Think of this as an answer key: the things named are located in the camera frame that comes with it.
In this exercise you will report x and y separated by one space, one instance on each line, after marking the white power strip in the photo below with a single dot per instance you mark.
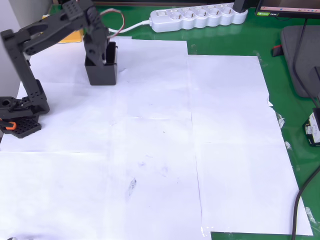
200 21

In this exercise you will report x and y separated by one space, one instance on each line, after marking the yellow cardboard box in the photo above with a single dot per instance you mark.
72 38

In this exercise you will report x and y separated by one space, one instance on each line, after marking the black plug adapter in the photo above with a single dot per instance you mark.
240 6

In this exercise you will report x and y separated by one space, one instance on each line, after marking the black device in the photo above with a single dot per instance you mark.
317 77

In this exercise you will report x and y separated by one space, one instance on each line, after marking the small printed cardboard box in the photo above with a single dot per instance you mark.
312 127

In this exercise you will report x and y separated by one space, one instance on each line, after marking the black square cup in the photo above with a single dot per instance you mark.
102 75

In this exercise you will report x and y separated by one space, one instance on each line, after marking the clear tape strip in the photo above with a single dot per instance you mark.
280 121
288 145
310 215

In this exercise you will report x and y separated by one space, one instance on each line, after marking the grey laptop sleeve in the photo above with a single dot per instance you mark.
287 50

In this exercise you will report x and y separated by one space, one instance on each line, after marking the red and black tag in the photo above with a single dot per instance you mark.
277 51

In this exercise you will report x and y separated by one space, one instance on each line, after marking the black monitor with stickers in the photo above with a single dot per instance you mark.
275 13

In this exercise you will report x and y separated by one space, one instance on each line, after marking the green desk mat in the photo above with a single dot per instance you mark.
225 42

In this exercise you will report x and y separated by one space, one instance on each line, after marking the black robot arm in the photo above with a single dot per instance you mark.
31 82

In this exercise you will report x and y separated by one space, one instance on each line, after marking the orange clamp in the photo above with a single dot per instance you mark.
10 126

